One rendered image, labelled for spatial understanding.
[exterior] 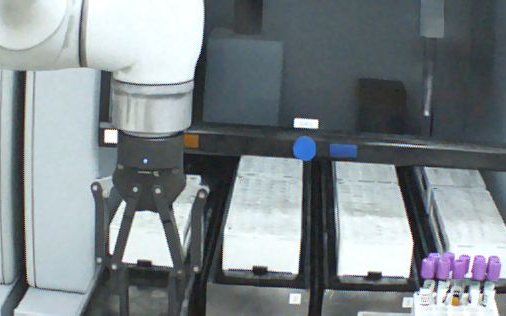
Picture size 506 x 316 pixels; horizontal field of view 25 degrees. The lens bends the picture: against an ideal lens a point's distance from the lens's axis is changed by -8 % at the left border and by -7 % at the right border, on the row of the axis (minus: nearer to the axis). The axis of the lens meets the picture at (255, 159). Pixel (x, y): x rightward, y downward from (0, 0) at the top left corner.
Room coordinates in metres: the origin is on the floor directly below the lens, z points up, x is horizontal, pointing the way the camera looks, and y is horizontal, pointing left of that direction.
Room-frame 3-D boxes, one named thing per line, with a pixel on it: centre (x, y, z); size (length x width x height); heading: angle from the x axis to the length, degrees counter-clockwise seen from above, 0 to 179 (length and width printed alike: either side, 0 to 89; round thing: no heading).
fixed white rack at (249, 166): (1.98, -0.03, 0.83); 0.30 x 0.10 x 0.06; 178
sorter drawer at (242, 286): (1.80, -0.02, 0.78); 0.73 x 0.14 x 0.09; 178
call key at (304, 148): (1.54, -0.06, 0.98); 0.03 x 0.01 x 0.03; 88
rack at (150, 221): (1.66, 0.13, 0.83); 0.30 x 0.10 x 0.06; 178
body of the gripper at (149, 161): (1.29, 0.12, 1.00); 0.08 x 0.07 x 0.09; 88
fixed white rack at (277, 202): (1.66, -0.02, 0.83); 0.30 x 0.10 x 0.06; 178
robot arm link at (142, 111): (1.29, 0.12, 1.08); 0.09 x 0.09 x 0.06
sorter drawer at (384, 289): (1.79, -0.18, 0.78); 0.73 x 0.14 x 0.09; 178
